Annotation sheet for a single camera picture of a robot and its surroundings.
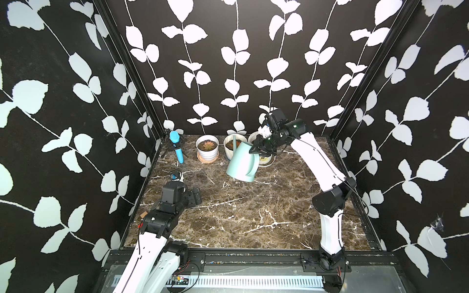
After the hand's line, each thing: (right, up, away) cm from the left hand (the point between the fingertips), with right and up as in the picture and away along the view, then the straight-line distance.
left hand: (191, 189), depth 77 cm
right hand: (+25, +17, +1) cm, 30 cm away
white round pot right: (+36, +10, +28) cm, 46 cm away
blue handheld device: (-12, +24, +14) cm, 30 cm away
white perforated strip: (+20, -35, -6) cm, 41 cm away
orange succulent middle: (+15, +21, +26) cm, 37 cm away
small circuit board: (-3, -35, -6) cm, 36 cm away
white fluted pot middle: (+15, +16, +23) cm, 31 cm away
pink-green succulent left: (+2, +20, +28) cm, 34 cm away
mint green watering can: (+22, +10, +3) cm, 25 cm away
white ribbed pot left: (0, +15, +27) cm, 31 cm away
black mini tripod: (-11, +20, +18) cm, 29 cm away
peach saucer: (+3, +10, +30) cm, 31 cm away
